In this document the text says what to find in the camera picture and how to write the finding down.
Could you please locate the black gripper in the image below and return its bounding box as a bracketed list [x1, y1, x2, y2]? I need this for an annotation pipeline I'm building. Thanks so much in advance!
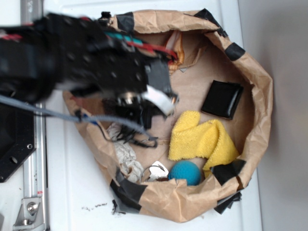
[69, 36, 178, 128]

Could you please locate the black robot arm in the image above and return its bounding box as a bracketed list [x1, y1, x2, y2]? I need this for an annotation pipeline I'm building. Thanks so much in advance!
[0, 13, 179, 127]

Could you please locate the orange spiral seashell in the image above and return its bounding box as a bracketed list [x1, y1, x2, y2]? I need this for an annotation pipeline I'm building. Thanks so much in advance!
[165, 31, 185, 75]

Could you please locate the crumpled white paper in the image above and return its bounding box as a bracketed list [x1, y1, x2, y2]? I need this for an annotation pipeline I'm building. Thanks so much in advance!
[107, 123, 144, 183]

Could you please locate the black leather wallet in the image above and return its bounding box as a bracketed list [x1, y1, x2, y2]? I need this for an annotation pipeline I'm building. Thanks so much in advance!
[201, 80, 244, 120]

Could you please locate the yellow knitted cloth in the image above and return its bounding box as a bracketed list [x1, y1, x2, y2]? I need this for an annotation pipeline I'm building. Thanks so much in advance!
[168, 111, 239, 177]

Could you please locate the brown paper bag tray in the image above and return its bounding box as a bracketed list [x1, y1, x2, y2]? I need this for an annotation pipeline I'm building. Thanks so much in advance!
[76, 10, 273, 223]

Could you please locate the blue crochet ball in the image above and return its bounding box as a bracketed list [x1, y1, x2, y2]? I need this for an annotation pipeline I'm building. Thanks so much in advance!
[168, 160, 201, 186]

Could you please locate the white plastic cooler lid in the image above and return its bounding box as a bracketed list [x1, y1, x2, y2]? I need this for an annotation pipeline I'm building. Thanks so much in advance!
[0, 0, 263, 231]

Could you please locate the grey braided cable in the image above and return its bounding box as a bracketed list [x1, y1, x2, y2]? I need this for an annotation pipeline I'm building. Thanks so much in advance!
[0, 94, 151, 137]

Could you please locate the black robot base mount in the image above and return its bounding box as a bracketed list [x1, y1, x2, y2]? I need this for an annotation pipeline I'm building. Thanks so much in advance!
[0, 104, 36, 183]

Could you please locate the aluminium extrusion rail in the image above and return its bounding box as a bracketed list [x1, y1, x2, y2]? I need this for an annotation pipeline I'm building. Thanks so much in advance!
[12, 0, 50, 231]

